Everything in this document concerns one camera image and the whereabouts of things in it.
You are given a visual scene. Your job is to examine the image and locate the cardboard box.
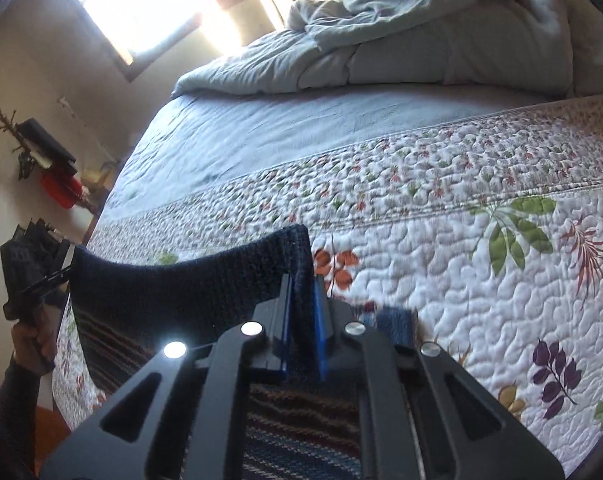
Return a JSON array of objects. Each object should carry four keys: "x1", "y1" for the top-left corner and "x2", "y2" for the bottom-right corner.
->
[{"x1": 78, "y1": 160, "x2": 122, "y2": 196}]

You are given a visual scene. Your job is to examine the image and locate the grey duvet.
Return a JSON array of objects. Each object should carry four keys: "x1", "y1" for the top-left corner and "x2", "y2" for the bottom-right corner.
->
[{"x1": 171, "y1": 0, "x2": 577, "y2": 98}]

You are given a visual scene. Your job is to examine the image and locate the black ribbed appliance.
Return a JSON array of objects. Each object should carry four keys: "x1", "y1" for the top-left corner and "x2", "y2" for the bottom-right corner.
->
[{"x1": 12, "y1": 217, "x2": 68, "y2": 257}]

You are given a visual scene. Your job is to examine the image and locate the person's left forearm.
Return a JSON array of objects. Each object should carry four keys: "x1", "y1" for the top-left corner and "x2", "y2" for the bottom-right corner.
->
[{"x1": 0, "y1": 355, "x2": 52, "y2": 480}]

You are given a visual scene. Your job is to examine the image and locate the person's left hand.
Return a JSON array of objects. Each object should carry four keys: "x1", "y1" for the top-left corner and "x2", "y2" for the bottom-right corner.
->
[{"x1": 11, "y1": 305, "x2": 58, "y2": 376}]

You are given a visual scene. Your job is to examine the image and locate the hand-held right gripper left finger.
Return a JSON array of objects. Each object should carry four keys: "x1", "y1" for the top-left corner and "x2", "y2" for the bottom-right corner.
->
[{"x1": 40, "y1": 274, "x2": 294, "y2": 480}]

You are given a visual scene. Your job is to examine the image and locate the grey pillow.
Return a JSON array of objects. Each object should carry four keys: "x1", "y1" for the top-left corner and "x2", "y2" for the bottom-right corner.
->
[{"x1": 564, "y1": 0, "x2": 603, "y2": 97}]

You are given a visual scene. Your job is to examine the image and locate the striped knit sweater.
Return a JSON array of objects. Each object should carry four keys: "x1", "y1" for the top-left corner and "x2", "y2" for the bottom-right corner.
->
[{"x1": 68, "y1": 224, "x2": 417, "y2": 480}]

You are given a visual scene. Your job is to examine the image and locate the wooden coat rack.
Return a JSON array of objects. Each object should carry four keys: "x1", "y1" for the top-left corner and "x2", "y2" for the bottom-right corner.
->
[{"x1": 0, "y1": 107, "x2": 77, "y2": 211}]

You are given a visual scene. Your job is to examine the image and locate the white wall cable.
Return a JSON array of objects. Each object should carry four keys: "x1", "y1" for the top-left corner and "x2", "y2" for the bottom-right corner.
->
[{"x1": 56, "y1": 97, "x2": 112, "y2": 161}]

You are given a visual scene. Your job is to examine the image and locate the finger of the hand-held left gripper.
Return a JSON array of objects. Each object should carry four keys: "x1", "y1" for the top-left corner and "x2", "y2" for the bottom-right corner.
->
[{"x1": 20, "y1": 262, "x2": 76, "y2": 297}]

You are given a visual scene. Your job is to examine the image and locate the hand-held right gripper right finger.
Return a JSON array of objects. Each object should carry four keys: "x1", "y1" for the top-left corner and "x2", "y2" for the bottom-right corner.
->
[{"x1": 314, "y1": 274, "x2": 565, "y2": 480}]

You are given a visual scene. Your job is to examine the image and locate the bed with grey sheet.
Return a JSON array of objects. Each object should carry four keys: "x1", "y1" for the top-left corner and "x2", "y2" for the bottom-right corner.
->
[{"x1": 98, "y1": 80, "x2": 582, "y2": 223}]

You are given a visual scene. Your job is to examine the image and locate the red bag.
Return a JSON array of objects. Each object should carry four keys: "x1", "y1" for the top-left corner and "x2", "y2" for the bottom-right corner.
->
[{"x1": 40, "y1": 172, "x2": 84, "y2": 209}]

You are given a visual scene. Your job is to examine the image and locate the floral quilted blanket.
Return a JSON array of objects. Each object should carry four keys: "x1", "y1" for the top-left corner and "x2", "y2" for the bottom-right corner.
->
[{"x1": 51, "y1": 92, "x2": 603, "y2": 461}]

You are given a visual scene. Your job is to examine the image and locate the black hanging garment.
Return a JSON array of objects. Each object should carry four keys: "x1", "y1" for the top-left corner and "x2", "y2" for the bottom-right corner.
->
[{"x1": 17, "y1": 118, "x2": 77, "y2": 163}]

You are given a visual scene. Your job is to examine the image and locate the bright window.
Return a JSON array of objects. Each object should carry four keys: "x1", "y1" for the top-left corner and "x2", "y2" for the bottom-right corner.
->
[{"x1": 64, "y1": 0, "x2": 282, "y2": 81}]

